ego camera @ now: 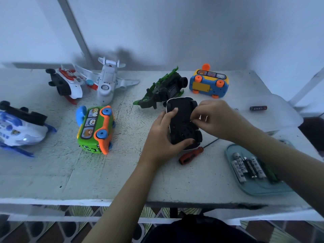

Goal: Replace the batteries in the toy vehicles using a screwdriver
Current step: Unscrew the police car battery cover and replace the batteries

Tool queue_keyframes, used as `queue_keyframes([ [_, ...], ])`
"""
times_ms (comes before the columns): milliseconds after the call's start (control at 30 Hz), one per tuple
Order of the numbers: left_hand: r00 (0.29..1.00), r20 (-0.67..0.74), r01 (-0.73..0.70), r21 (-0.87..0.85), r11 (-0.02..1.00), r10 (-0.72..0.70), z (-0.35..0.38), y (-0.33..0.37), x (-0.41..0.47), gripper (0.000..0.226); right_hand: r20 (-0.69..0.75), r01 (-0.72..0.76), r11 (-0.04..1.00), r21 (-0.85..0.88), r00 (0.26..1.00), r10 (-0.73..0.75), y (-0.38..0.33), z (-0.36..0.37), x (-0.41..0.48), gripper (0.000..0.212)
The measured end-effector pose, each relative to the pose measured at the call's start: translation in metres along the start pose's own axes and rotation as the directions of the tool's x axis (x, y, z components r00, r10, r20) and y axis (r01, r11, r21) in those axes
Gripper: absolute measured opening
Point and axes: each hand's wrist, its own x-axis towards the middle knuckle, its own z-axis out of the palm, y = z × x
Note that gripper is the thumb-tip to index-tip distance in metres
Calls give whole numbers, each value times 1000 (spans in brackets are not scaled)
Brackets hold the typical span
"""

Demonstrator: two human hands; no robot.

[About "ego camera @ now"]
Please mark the black red battery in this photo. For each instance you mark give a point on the black red battery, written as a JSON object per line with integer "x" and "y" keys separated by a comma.
{"x": 258, "y": 107}

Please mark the dark green toy helicopter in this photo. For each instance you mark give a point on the dark green toy helicopter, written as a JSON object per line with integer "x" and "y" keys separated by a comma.
{"x": 162, "y": 88}

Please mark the person's left hand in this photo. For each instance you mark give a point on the person's left hand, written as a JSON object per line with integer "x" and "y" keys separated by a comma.
{"x": 159, "y": 144}

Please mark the person's right forearm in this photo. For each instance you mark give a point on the person's right forearm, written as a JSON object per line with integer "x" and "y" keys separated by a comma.
{"x": 288, "y": 164}

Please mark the person's dark trousers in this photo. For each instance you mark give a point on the person's dark trousers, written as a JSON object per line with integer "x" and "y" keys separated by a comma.
{"x": 197, "y": 231}

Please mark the red white toy vehicle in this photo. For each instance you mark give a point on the red white toy vehicle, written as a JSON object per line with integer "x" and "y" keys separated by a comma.
{"x": 66, "y": 83}

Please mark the red screwdriver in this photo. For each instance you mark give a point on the red screwdriver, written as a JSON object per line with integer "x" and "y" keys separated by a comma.
{"x": 190, "y": 157}

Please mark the teal container lid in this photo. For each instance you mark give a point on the teal container lid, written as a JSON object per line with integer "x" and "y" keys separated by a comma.
{"x": 253, "y": 188}

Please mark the pile of batteries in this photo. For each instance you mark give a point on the pile of batteries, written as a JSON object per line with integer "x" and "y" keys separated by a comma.
{"x": 245, "y": 167}

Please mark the white toy airplane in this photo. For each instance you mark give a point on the white toy airplane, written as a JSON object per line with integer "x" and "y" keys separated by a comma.
{"x": 106, "y": 83}

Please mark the white blue toy vehicle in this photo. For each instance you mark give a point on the white blue toy vehicle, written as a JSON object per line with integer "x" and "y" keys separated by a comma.
{"x": 20, "y": 131}

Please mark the person's right hand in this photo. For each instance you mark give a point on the person's right hand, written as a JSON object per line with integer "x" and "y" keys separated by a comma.
{"x": 222, "y": 119}

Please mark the person's left forearm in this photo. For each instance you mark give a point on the person's left forearm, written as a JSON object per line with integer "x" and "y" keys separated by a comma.
{"x": 119, "y": 205}

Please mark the green orange toy car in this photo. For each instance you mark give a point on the green orange toy car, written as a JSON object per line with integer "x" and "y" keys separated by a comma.
{"x": 93, "y": 131}

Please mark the clear plastic container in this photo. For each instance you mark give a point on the clear plastic container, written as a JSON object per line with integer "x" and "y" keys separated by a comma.
{"x": 283, "y": 116}

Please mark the yellow orange toy car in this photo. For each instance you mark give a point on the yellow orange toy car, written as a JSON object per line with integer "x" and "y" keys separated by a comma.
{"x": 207, "y": 83}

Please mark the dark brown storage box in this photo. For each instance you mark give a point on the dark brown storage box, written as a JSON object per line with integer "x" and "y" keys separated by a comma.
{"x": 314, "y": 134}

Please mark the black white toy car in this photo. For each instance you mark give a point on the black white toy car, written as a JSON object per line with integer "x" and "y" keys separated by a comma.
{"x": 181, "y": 129}

